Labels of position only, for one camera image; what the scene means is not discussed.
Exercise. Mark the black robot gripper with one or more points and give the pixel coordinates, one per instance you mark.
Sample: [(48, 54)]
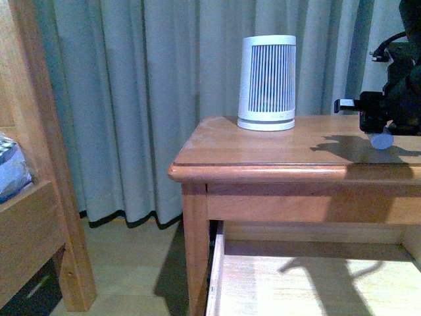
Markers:
[(397, 106)]

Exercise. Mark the wooden drawer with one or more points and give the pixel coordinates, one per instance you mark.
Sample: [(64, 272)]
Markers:
[(255, 272)]

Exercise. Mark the wooden nightstand cabinet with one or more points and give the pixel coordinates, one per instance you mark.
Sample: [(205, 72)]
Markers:
[(321, 171)]

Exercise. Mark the white slatted air purifier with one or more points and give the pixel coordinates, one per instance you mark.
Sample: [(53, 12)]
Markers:
[(268, 81)]

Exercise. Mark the grey-green pleated curtain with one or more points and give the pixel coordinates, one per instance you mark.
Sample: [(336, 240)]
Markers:
[(132, 80)]

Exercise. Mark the blue patterned bedding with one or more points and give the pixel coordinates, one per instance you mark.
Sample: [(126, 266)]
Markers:
[(15, 173)]

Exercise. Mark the wooden bed frame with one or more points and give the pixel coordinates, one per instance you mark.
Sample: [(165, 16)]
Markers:
[(41, 223)]

